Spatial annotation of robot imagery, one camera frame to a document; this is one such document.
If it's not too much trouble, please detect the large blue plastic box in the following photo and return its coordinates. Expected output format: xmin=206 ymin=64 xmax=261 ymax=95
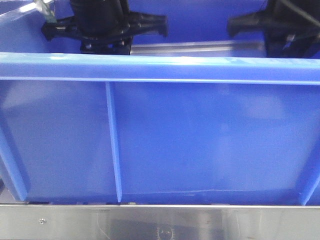
xmin=0 ymin=0 xmax=320 ymax=206

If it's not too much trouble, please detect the silver metal tray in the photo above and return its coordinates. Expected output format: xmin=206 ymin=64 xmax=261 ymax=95
xmin=130 ymin=40 xmax=266 ymax=58

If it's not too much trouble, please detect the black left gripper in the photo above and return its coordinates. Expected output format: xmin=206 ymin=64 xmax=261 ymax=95
xmin=41 ymin=11 xmax=168 ymax=55

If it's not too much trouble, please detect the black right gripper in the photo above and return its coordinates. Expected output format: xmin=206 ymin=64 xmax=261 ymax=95
xmin=227 ymin=0 xmax=320 ymax=58

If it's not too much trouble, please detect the green circuit board strip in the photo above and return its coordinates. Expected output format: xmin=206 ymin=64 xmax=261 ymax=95
xmin=33 ymin=0 xmax=57 ymax=24

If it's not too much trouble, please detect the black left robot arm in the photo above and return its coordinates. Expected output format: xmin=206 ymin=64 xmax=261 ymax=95
xmin=41 ymin=0 xmax=168 ymax=55

